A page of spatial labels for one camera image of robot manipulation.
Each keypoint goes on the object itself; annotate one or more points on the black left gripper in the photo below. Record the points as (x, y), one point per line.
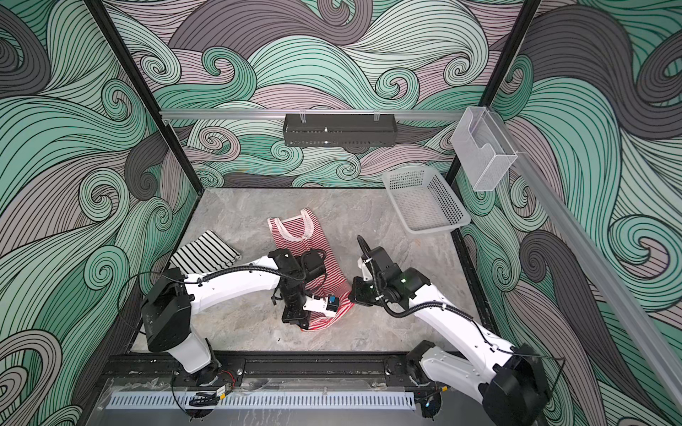
(301, 319)

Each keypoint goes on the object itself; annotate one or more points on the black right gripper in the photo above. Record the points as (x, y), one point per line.
(356, 292)

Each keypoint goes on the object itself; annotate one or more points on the red white striped tank top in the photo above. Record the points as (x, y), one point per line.
(319, 296)

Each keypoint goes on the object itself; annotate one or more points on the black white striped tank top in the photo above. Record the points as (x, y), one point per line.
(206, 254)

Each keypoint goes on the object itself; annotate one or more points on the white plastic laundry basket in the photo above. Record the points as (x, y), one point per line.
(424, 201)

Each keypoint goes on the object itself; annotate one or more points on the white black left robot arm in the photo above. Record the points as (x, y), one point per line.
(168, 309)

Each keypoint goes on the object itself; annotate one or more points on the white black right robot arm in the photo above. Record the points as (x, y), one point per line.
(508, 381)

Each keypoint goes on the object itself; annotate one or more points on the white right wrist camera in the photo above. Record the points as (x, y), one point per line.
(365, 266)

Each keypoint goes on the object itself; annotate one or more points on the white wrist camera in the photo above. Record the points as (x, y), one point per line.
(365, 266)
(328, 306)

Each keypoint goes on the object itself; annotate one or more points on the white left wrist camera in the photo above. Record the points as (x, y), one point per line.
(328, 306)

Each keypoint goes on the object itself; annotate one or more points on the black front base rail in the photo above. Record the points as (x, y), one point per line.
(239, 368)

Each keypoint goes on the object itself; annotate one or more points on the white slotted cable duct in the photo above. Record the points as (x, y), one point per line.
(267, 400)

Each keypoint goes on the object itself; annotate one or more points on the black wall shelf tray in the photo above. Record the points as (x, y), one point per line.
(339, 130)

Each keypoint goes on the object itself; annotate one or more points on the aluminium rail back wall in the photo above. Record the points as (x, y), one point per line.
(280, 114)

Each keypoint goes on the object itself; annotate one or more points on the aluminium rail wall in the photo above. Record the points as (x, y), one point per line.
(280, 114)
(599, 263)

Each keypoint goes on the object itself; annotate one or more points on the clear plastic wall bin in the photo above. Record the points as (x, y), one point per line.
(484, 146)

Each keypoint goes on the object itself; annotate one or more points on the aluminium rail right wall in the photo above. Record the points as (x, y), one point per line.
(599, 263)

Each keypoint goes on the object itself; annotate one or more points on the black frame post right rear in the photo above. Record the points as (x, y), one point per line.
(510, 46)

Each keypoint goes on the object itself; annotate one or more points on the black frame post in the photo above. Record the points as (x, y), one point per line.
(116, 43)
(510, 46)

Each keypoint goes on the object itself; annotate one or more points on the black frame post left rear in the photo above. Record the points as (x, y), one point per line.
(116, 43)

